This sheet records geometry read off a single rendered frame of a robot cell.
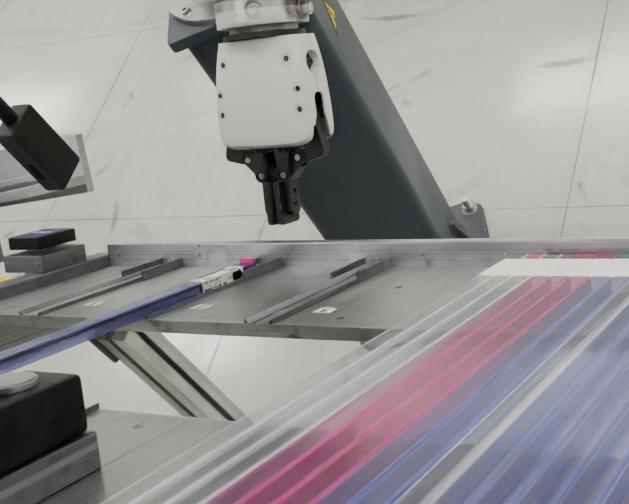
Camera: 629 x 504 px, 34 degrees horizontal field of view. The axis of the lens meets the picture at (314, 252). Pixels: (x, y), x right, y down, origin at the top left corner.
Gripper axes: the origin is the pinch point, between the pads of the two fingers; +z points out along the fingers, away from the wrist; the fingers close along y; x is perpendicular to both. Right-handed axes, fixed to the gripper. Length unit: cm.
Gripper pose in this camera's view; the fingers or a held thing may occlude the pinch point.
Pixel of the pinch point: (282, 201)
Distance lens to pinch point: 96.6
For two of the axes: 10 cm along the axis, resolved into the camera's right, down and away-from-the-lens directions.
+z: 1.0, 9.8, 1.7
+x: -4.9, 2.0, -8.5
